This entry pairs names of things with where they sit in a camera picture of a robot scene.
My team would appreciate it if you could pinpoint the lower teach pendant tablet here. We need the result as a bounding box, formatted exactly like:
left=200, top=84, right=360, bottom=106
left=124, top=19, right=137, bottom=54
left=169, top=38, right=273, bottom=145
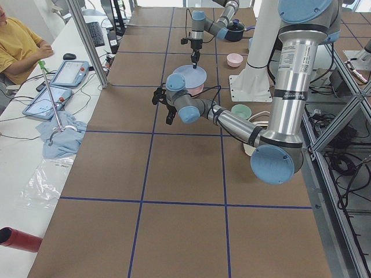
left=22, top=85, right=72, bottom=120

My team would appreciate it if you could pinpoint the person in yellow shirt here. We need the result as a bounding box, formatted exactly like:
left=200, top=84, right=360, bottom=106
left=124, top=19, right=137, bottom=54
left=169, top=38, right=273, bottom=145
left=1, top=8, right=54, bottom=85

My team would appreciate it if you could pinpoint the clear plastic bag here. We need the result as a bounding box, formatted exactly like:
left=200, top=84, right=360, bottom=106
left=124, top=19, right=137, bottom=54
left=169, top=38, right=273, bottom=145
left=15, top=155, right=75, bottom=211

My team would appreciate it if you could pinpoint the upper teach pendant tablet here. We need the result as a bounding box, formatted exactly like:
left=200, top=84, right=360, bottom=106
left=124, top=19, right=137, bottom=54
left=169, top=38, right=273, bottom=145
left=50, top=60, right=89, bottom=88

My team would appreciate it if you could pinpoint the light blue cloth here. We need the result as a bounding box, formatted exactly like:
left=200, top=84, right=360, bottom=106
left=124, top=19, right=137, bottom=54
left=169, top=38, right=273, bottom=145
left=36, top=111, right=87, bottom=159

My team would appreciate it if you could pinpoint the black keyboard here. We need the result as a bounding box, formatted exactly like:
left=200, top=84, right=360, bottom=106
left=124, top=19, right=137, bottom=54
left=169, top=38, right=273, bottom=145
left=86, top=21, right=105, bottom=47

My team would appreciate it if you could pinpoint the black computer mouse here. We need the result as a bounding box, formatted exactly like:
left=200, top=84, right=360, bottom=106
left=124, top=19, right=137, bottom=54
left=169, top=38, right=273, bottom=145
left=63, top=53, right=76, bottom=60

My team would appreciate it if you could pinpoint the green bowl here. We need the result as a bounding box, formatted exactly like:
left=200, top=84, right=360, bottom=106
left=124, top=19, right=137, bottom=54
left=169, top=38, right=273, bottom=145
left=231, top=104, right=252, bottom=119

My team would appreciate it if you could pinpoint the blue plate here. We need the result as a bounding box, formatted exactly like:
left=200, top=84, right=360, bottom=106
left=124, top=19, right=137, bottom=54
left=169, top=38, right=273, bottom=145
left=173, top=64, right=207, bottom=89

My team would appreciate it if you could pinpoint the teach pendant tablet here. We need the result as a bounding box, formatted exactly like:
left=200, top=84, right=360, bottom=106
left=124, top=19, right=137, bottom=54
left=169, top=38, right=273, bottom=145
left=22, top=85, right=72, bottom=120
left=50, top=60, right=89, bottom=88

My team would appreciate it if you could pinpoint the pink bowl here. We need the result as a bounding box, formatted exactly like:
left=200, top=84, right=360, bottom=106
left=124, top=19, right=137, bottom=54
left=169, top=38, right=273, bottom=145
left=227, top=53, right=243, bottom=68

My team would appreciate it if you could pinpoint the white toaster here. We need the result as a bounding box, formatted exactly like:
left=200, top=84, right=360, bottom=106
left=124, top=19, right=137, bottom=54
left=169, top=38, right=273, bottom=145
left=243, top=111, right=270, bottom=156

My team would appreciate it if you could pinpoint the dark blue lidded pot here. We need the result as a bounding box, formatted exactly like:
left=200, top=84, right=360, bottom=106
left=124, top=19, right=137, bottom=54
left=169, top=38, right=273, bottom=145
left=225, top=19, right=256, bottom=42

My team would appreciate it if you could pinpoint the aluminium frame post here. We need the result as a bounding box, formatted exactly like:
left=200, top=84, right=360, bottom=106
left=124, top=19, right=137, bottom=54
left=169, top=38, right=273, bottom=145
left=66, top=0, right=108, bottom=89

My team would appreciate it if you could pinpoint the metal rod green tip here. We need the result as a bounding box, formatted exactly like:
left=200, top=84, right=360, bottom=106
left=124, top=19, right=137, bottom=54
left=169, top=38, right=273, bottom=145
left=38, top=60, right=64, bottom=132

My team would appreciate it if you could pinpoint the red cylinder bottle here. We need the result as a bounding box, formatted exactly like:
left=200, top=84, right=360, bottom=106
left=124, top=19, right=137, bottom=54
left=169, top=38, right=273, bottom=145
left=1, top=227, right=43, bottom=253

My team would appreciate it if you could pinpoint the pink plate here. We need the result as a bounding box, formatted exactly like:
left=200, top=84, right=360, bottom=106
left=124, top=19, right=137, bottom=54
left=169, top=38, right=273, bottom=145
left=187, top=84, right=204, bottom=96

